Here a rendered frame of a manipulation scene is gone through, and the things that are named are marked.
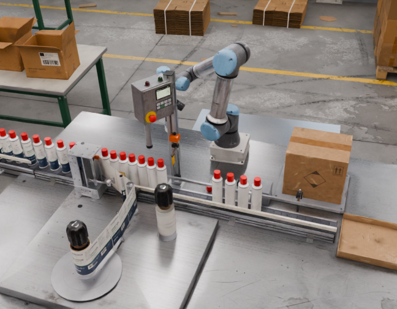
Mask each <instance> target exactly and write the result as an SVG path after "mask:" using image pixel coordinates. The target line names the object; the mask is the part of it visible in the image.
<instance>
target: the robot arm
mask: <svg viewBox="0 0 397 309"><path fill-rule="evenodd" d="M250 55H251V51H250V48H249V46H248V45H247V44H246V43H244V42H240V41H238V42H234V43H232V44H231V45H229V46H228V47H225V48H224V49H222V50H220V51H218V52H217V53H216V54H215V55H214V56H213V57H210V58H208V59H206V60H204V61H202V62H201V63H198V64H196V65H193V66H191V67H190V68H188V69H186V70H185V71H183V72H181V73H180V74H178V75H176V74H175V79H176V80H175V85H176V89H177V90H179V91H186V90H187V89H188V88H189V85H190V83H191V82H193V81H194V80H196V79H198V78H200V77H203V76H205V75H208V74H210V73H212V72H214V71H215V74H216V75H217V78H216V84H215V87H214V93H213V99H212V103H211V108H210V111H209V112H208V113H207V114H206V119H205V122H204V123H202V124H201V126H200V131H201V133H202V134H203V136H204V138H206V139H207V140H210V141H214V142H215V144H216V145H217V146H219V147H221V148H235V147H237V146H238V145H239V144H240V135H239V132H238V122H239V114H240V110H239V108H238V107H237V106H235V105H233V104H229V99H230V93H231V90H232V85H233V80H234V78H237V76H238V72H239V69H240V66H242V65H243V64H244V63H246V62H247V61H248V60H249V58H250ZM166 70H168V71H169V70H170V68H169V67H167V66H161V67H158V68H157V71H156V72H157V74H160V73H162V74H163V73H164V72H165V71H166ZM176 105H177V108H178V110H180V111H182V110H183V109H184V107H185V104H183V103H182V102H180V101H179V100H177V102H176ZM159 121H160V122H161V123H164V124H165V125H166V128H167V117H165V118H162V119H160V120H159Z"/></svg>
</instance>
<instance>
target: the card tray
mask: <svg viewBox="0 0 397 309"><path fill-rule="evenodd" d="M336 256H337V257H340V258H345V259H350V260H353V261H358V262H364V263H367V264H372V265H377V266H380V267H385V268H388V269H393V270H397V223H393V222H389V221H383V220H379V219H374V218H368V217H364V216H358V215H353V214H350V213H344V214H343V218H342V225H341V232H340V237H339V244H338V251H337V255H336Z"/></svg>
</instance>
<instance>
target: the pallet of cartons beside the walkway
mask: <svg viewBox="0 0 397 309"><path fill-rule="evenodd" d="M372 36H373V47H374V60H375V67H376V80H385V81H386V77H387V73H388V72H392V73H397V0H378V3H377V10H376V16H375V19H374V27H373V31H372Z"/></svg>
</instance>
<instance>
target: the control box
mask: <svg viewBox="0 0 397 309"><path fill-rule="evenodd" d="M160 76H161V77H162V79H163V74H162V73H160V74H156V75H153V76H150V77H148V78H144V79H142V80H139V81H137V82H133V83H131V88H132V98H133V103H134V113H135V117H136V119H138V120H139V121H140V122H141V123H142V124H144V125H147V124H150V123H151V122H150V121H149V116H150V115H156V116H157V120H160V119H162V118H165V117H167V116H170V115H173V114H174V113H173V95H172V82H171V81H170V80H169V79H168V78H167V79H163V82H158V81H157V80H158V77H160ZM146 81H149V84H150V87H145V82H146ZM167 85H170V89H171V95H170V96H167V97H164V98H162V99H159V100H156V92H155V90H156V89H159V88H162V87H164V86H167ZM168 98H172V105H169V106H167V107H164V108H162V109H159V110H156V103H158V102H160V101H163V100H166V99H168ZM157 120H156V121H157Z"/></svg>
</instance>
